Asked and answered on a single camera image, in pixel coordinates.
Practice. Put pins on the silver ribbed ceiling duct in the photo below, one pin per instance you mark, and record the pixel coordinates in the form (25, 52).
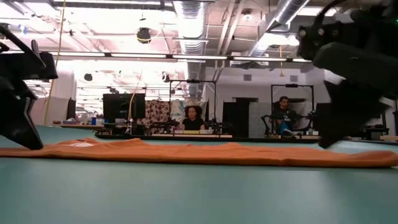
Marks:
(191, 31)
(280, 25)

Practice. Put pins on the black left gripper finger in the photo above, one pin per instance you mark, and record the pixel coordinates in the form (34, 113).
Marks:
(15, 118)

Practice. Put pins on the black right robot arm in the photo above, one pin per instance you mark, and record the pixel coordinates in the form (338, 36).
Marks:
(376, 21)

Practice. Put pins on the dark background desk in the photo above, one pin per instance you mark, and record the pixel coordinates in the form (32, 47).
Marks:
(376, 130)

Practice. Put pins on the large black monitor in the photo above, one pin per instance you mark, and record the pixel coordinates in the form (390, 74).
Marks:
(119, 107)

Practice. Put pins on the yellow box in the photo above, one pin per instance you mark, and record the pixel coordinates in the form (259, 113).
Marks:
(191, 132)

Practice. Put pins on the gray wall vent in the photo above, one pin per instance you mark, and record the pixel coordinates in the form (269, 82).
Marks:
(247, 77)
(293, 78)

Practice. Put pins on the long ceiling light bar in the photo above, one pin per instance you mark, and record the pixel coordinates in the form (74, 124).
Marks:
(199, 57)

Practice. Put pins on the person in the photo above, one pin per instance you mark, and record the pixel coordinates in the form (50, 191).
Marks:
(193, 119)
(282, 116)

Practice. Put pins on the pale patterned fabric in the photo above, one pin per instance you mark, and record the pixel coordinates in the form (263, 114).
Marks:
(177, 109)

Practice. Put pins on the wooden background table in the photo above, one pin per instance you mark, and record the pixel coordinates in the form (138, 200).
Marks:
(192, 136)

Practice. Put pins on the black cabinet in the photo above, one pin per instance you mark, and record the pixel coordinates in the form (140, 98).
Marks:
(236, 119)

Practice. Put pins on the black round ceiling fixture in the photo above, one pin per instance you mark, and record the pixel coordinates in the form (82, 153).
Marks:
(144, 35)

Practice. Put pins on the orange towel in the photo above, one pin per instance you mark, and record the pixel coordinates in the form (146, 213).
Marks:
(199, 154)

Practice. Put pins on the dark upright panel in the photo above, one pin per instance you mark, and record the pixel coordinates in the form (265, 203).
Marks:
(71, 109)

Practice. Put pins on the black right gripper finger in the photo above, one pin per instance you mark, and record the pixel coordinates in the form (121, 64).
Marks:
(345, 115)

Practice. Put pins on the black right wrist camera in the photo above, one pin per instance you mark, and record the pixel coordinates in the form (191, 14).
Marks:
(320, 39)

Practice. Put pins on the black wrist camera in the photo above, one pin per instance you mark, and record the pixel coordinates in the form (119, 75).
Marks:
(45, 65)
(320, 39)

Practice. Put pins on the brown floral fabric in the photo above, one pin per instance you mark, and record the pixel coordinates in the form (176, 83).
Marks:
(157, 112)

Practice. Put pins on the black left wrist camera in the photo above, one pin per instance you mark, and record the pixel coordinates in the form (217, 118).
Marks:
(45, 65)

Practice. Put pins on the small round black speaker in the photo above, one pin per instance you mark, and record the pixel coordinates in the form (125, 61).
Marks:
(88, 77)
(165, 77)

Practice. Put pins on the gray partition panel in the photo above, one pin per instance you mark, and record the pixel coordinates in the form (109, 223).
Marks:
(259, 121)

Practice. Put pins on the black background robot arm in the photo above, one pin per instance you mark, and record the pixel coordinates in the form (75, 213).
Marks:
(217, 126)
(164, 126)

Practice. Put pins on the black chair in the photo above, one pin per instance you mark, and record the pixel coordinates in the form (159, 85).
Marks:
(304, 123)

